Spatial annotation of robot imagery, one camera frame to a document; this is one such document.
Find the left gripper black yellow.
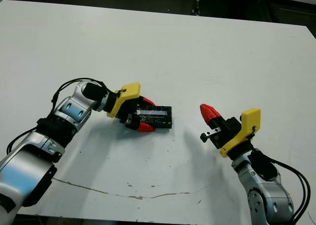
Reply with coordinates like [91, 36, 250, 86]
[106, 81, 157, 133]

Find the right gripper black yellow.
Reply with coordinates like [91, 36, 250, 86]
[199, 103, 262, 158]

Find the shiny black box lid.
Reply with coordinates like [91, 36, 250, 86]
[133, 105, 173, 130]

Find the black chair leg with caster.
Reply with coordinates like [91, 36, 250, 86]
[191, 0, 202, 15]

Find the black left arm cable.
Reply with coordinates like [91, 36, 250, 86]
[6, 77, 111, 156]

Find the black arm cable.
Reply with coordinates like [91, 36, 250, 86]
[268, 158, 311, 223]
[6, 77, 111, 156]

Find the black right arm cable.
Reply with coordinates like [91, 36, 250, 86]
[268, 158, 311, 223]

